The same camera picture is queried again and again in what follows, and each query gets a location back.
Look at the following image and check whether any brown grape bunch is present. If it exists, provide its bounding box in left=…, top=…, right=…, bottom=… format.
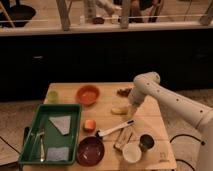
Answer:
left=116, top=88, right=131, bottom=97

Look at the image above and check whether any green plastic tray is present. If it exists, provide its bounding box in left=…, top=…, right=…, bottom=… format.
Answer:
left=19, top=104, right=81, bottom=165

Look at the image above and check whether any orange fruit toy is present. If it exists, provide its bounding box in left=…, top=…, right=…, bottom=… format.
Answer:
left=83, top=119, right=96, bottom=132

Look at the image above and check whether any white handled brush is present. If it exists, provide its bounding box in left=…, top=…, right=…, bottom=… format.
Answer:
left=95, top=120, right=134, bottom=139

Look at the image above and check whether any black cable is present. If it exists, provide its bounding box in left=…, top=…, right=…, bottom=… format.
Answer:
left=169, top=133, right=207, bottom=171

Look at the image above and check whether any dark maroon bowl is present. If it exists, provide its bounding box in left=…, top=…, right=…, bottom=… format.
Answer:
left=77, top=136, right=105, bottom=167

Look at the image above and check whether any grey cloth lower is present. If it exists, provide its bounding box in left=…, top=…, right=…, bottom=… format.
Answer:
left=46, top=147, right=69, bottom=161

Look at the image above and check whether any grey cloth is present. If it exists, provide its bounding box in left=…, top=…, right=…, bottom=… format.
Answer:
left=46, top=147, right=69, bottom=161
left=49, top=116, right=71, bottom=135

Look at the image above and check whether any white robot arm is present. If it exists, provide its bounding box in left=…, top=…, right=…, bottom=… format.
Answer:
left=128, top=72, right=213, bottom=171

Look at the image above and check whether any yellow banana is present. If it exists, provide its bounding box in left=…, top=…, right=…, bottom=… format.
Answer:
left=111, top=107, right=128, bottom=115

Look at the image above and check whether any green cup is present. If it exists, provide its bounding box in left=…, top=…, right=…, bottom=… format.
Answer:
left=47, top=91, right=59, bottom=104

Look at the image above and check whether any metal utensil in tray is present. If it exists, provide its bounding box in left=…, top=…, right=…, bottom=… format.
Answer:
left=40, top=132, right=45, bottom=162

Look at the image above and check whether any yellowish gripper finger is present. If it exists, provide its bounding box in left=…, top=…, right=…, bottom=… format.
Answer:
left=127, top=105, right=137, bottom=119

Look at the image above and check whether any striped cloth bundle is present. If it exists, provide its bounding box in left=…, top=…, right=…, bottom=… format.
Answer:
left=113, top=127, right=133, bottom=151

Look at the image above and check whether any dark metal can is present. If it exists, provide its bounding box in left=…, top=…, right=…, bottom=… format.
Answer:
left=139, top=134, right=155, bottom=152

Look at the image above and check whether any grey cloth upper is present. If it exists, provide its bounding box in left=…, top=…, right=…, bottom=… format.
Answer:
left=49, top=116, right=71, bottom=135

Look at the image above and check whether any white cup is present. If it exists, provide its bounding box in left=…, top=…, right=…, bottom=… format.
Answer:
left=122, top=143, right=142, bottom=163

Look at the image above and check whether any red orange bowl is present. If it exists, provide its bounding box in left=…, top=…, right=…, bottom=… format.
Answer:
left=76, top=85, right=100, bottom=106

